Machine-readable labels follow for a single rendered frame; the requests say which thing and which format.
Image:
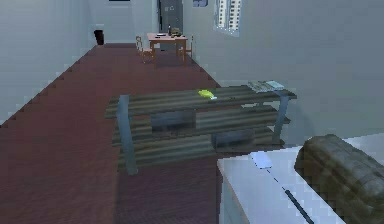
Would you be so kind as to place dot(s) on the wooden dining chair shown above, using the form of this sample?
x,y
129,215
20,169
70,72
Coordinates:
x,y
189,47
143,49

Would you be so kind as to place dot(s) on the orange wooden dining table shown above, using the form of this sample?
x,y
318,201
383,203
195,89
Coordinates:
x,y
167,39

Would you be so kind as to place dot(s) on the dark grey storage box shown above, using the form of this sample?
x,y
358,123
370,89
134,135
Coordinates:
x,y
172,120
233,137

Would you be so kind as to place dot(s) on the dark wooden shelf table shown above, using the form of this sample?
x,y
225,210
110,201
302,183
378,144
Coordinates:
x,y
173,100

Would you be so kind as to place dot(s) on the yellow green cloth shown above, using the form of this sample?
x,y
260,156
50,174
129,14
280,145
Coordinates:
x,y
205,93

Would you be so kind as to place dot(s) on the grey folded newspaper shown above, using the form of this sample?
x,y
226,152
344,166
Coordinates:
x,y
265,85

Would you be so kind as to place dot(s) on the black flat plate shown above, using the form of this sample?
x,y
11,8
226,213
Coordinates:
x,y
160,34

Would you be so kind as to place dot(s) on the pale blue phone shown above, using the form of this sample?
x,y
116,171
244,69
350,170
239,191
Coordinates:
x,y
262,160

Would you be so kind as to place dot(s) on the dark bottle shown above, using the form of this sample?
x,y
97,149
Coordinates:
x,y
169,30

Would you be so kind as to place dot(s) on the grey fridge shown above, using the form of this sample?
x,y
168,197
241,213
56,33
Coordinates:
x,y
171,13

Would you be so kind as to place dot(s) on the window with white blinds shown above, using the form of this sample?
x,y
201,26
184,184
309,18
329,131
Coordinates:
x,y
228,15

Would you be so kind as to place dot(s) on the white bed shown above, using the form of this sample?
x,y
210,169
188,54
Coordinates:
x,y
266,190

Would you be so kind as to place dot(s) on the black waste bin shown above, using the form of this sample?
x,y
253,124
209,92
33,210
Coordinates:
x,y
99,36

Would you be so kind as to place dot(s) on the thin black pencil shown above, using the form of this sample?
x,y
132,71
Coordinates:
x,y
293,200

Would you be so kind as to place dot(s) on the olive brown pillow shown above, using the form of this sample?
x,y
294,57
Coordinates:
x,y
346,173

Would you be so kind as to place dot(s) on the framed wall picture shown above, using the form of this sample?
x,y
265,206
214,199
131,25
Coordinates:
x,y
200,2

